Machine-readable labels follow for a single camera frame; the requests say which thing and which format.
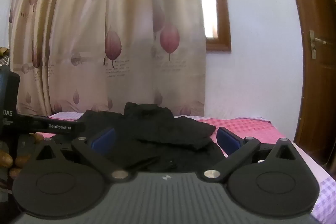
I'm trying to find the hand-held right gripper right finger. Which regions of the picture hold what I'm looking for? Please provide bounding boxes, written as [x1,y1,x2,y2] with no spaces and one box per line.
[202,127,299,183]

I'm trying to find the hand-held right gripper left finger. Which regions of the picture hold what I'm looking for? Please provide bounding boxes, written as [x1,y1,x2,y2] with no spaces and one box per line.
[34,127,131,183]

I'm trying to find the black garment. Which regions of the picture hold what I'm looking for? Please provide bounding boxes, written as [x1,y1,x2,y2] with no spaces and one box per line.
[52,102,227,172]

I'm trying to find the person's left hand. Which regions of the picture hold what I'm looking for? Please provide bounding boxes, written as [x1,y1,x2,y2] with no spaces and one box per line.
[0,133,45,179]

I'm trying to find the pink checked bedsheet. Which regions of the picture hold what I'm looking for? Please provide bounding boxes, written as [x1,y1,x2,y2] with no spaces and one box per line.
[49,112,336,222]

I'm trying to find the brown wooden door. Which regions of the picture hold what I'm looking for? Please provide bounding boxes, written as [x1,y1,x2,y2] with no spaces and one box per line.
[279,0,336,170]

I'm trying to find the beige leaf print curtain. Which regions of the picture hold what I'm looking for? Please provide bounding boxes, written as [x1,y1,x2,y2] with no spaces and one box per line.
[9,0,206,117]

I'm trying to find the wooden window frame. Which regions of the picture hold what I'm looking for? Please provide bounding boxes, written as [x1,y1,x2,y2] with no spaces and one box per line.
[196,0,232,52]

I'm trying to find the brass door handle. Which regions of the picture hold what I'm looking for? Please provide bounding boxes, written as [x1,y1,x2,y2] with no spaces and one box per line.
[309,30,327,59]

